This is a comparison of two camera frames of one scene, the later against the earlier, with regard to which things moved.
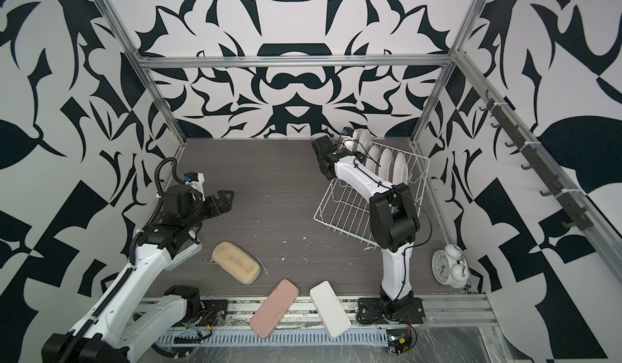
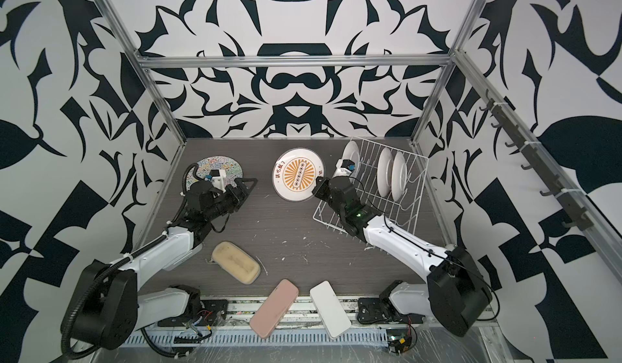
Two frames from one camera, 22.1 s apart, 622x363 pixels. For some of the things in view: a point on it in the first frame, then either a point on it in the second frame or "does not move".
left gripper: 217,208 -> 239,198
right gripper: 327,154 -> 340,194
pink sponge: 274,308 does not move
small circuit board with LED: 398,340 does not move
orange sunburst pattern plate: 364,140 -> 295,173
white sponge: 330,309 does not move
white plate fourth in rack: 385,166 does not move
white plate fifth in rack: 400,172 does not move
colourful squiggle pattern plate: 351,145 -> 233,170
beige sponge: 236,261 does not move
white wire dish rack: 345,210 does not move
